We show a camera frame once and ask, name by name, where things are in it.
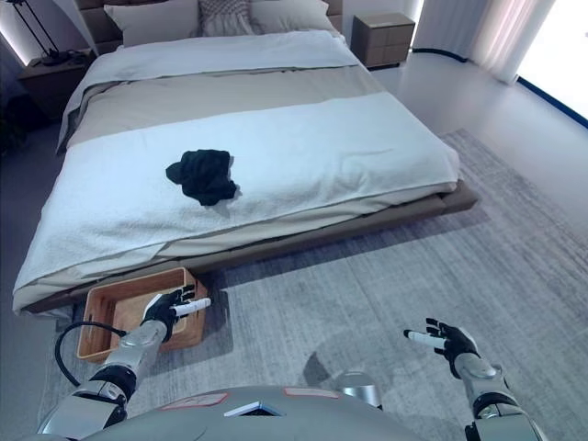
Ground patterned grey cushion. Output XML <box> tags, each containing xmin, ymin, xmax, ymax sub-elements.
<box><xmin>198</xmin><ymin>0</ymin><xmax>254</xmax><ymax>38</ymax></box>

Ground large bed with white blanket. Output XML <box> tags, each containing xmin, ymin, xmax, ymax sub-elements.
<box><xmin>12</xmin><ymin>63</ymin><xmax>461</xmax><ymax>316</ymax></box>

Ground plain white pillow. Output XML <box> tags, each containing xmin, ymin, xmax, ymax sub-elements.
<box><xmin>103</xmin><ymin>2</ymin><xmax>204</xmax><ymax>48</ymax></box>
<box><xmin>247</xmin><ymin>0</ymin><xmax>344</xmax><ymax>36</ymax></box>

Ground brown bed platform frame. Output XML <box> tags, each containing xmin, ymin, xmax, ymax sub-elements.
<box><xmin>13</xmin><ymin>179</ymin><xmax>481</xmax><ymax>319</ymax></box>

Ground white terry bed blanket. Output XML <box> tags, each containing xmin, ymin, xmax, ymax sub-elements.
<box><xmin>12</xmin><ymin>89</ymin><xmax>461</xmax><ymax>302</ymax></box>

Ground dark low nightstand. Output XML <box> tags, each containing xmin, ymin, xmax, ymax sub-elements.
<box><xmin>17</xmin><ymin>48</ymin><xmax>98</xmax><ymax>121</ymax></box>

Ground grey robot torso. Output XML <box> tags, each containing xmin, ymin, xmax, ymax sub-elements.
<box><xmin>123</xmin><ymin>385</ymin><xmax>474</xmax><ymax>441</ymax></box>

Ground brown wooden basket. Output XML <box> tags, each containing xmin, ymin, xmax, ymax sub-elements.
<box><xmin>75</xmin><ymin>266</ymin><xmax>210</xmax><ymax>365</ymax></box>

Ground black desk lamp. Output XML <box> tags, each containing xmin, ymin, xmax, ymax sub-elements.
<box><xmin>8</xmin><ymin>0</ymin><xmax>70</xmax><ymax>66</ymax></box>

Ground black floor cable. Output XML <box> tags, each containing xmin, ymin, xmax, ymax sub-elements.
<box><xmin>411</xmin><ymin>45</ymin><xmax>588</xmax><ymax>130</ymax></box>

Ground grey woven rug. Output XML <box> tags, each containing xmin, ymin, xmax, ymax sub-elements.
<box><xmin>36</xmin><ymin>128</ymin><xmax>588</xmax><ymax>441</ymax></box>

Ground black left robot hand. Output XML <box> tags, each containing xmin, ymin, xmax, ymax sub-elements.
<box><xmin>141</xmin><ymin>284</ymin><xmax>212</xmax><ymax>342</ymax></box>

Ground white pillows at headboard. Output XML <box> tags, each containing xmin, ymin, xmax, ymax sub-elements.
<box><xmin>75</xmin><ymin>0</ymin><xmax>345</xmax><ymax>52</ymax></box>

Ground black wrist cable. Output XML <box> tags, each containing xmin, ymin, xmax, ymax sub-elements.
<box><xmin>54</xmin><ymin>321</ymin><xmax>128</xmax><ymax>388</ymax></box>

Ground silver right robot leg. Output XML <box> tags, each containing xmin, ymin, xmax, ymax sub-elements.
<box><xmin>334</xmin><ymin>370</ymin><xmax>384</xmax><ymax>411</ymax></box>

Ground black clothes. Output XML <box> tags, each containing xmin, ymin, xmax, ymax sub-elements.
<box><xmin>164</xmin><ymin>149</ymin><xmax>243</xmax><ymax>208</ymax></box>

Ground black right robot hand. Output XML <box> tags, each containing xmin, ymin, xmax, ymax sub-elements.
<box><xmin>402</xmin><ymin>317</ymin><xmax>481</xmax><ymax>368</ymax></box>

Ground brown nightstand with drawers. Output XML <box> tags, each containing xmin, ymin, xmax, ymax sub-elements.
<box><xmin>351</xmin><ymin>12</ymin><xmax>417</xmax><ymax>71</ymax></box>

